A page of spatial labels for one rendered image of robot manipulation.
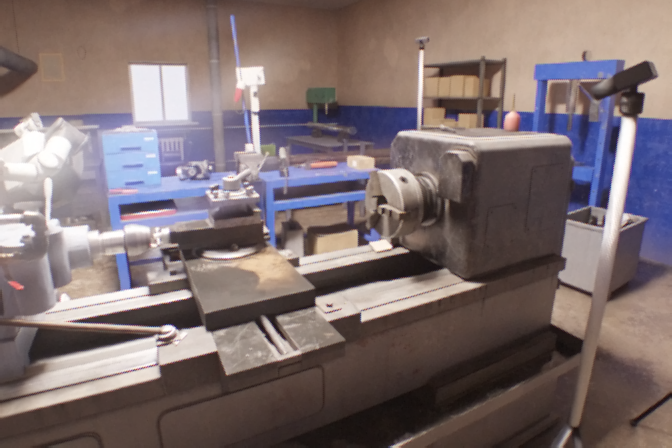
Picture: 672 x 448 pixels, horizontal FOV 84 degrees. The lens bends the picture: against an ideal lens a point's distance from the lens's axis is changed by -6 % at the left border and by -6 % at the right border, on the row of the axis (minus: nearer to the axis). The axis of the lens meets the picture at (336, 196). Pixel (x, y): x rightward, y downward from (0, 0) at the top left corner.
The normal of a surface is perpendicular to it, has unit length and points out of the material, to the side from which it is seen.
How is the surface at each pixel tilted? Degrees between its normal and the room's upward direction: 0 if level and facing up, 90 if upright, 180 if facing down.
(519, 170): 90
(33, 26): 90
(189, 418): 90
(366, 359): 90
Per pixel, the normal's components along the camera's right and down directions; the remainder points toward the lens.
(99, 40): 0.46, 0.21
